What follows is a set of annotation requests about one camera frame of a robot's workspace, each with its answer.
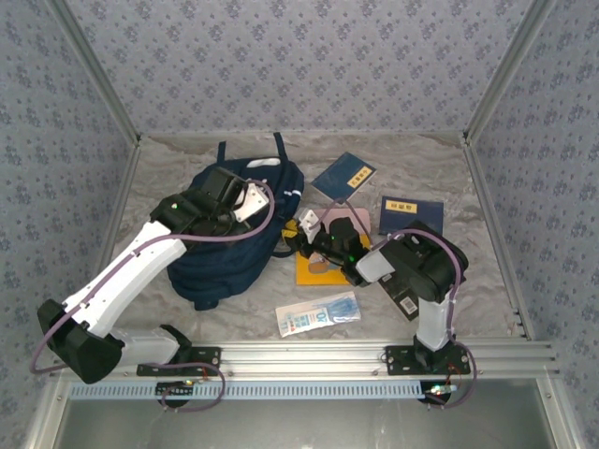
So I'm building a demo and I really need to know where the slotted grey cable duct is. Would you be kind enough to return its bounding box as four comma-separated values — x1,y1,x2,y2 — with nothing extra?
69,379,428,401

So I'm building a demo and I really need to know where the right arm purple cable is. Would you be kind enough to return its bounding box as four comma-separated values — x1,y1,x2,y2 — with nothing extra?
320,198,479,411

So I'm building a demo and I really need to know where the white blue pen pack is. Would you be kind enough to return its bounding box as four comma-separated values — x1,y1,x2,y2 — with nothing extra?
274,291,363,339

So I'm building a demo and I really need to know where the navy blue backpack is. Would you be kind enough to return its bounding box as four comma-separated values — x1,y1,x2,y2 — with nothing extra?
167,132,306,312

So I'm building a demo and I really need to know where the small black control board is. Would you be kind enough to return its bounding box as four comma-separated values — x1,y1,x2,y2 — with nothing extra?
155,381,197,398
420,383,459,404

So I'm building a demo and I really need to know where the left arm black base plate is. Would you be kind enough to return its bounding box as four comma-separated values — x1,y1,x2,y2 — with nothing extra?
136,345,223,378

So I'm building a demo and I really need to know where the aluminium wall edge rail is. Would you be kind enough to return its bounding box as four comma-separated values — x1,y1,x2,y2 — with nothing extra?
139,130,465,139

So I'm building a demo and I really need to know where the aluminium side rail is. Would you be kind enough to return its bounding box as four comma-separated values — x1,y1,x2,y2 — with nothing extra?
93,139,142,286
461,135,535,341

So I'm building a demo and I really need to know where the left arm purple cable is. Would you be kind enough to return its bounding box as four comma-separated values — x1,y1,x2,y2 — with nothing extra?
29,179,277,413

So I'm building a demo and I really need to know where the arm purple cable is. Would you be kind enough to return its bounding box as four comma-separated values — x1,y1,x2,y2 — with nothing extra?
320,198,479,411
29,179,277,413

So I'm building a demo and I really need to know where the aluminium frame post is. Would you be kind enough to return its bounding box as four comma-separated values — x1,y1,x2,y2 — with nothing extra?
461,0,559,147
46,0,142,147

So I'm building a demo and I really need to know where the grey metal panel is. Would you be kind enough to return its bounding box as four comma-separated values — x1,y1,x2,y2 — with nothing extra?
51,397,558,449

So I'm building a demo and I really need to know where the blue book wide yellow label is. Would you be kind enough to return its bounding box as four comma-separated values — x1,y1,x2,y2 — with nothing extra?
377,195,445,238

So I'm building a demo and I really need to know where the blue book narrow yellow label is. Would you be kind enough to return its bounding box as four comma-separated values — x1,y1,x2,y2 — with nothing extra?
310,152,378,206

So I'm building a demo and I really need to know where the aluminium frame leg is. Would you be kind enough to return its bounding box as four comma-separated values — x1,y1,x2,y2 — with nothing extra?
22,378,71,449
535,378,586,449

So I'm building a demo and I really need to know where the pink pencil case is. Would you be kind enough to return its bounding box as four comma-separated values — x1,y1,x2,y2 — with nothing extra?
299,208,371,235

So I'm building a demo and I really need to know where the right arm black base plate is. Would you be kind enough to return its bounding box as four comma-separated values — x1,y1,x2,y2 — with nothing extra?
384,345,472,378

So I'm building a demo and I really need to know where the yellow cartoon cover book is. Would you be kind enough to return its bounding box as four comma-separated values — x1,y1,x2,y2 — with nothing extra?
295,231,373,286

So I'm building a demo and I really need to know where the aluminium mounting rail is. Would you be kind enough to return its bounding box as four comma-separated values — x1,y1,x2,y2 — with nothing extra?
50,340,562,381

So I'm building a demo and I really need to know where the black barcode package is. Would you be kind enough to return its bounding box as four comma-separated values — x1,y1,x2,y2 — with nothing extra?
377,275,422,324

